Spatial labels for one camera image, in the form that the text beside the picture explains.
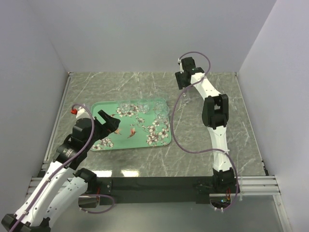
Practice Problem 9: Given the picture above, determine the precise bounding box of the clear glass wide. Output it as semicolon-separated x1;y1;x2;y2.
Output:
137;99;152;114

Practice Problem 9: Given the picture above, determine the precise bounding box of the small clear glass mid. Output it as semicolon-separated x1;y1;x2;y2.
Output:
154;104;169;122

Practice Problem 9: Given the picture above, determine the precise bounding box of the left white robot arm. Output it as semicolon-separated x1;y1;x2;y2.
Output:
1;109;120;232

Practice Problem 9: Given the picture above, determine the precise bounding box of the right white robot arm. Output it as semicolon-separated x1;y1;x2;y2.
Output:
175;57;239;194

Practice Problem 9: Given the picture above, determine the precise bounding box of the green floral bird tray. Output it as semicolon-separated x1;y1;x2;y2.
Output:
91;99;172;152

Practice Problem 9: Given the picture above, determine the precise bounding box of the clear stemmed glass far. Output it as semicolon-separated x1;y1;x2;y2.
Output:
182;91;191;104

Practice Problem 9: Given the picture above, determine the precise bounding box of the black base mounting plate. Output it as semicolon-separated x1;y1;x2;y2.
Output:
95;176;239;206

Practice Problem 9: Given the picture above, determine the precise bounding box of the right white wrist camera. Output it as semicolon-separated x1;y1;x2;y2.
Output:
177;58;183;73

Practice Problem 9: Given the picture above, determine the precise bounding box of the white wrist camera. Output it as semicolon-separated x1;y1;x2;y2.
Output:
177;58;183;73
70;104;90;120

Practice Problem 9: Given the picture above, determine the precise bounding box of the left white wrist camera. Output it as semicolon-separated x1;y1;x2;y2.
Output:
70;104;90;120

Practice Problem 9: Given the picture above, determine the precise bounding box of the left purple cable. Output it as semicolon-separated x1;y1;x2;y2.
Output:
7;103;115;232

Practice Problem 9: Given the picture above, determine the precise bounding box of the purple cable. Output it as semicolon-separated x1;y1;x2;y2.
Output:
170;51;240;211
7;103;115;232

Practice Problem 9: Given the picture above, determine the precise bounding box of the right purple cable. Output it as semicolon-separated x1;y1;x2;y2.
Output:
170;51;240;211

